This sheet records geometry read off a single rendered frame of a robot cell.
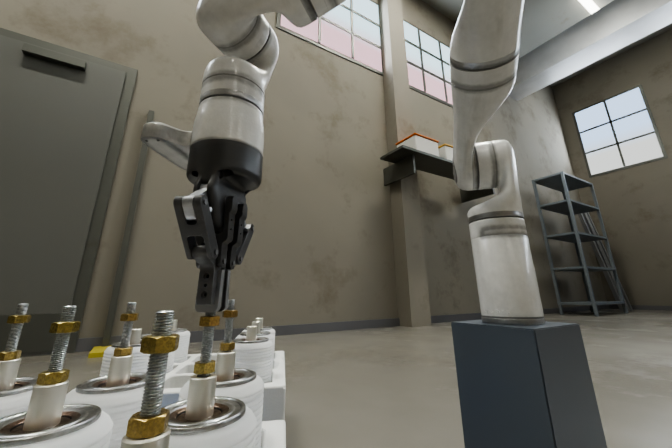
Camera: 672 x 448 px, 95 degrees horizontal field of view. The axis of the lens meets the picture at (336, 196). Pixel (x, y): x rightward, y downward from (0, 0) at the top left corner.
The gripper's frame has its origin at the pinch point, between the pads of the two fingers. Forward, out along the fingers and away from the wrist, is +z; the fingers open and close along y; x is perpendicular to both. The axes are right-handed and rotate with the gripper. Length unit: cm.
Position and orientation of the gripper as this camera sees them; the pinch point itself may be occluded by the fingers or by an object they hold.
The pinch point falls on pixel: (213, 290)
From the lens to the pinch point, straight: 32.7
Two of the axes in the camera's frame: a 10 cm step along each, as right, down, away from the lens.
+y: 1.0, 3.0, 9.5
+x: -9.9, 0.4, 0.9
